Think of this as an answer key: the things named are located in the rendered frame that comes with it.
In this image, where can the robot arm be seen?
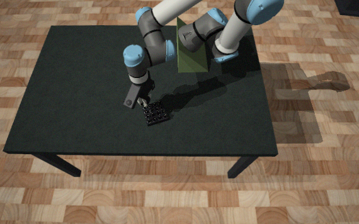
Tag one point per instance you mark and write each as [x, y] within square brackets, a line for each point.
[221, 34]

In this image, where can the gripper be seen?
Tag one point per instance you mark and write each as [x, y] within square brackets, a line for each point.
[148, 85]

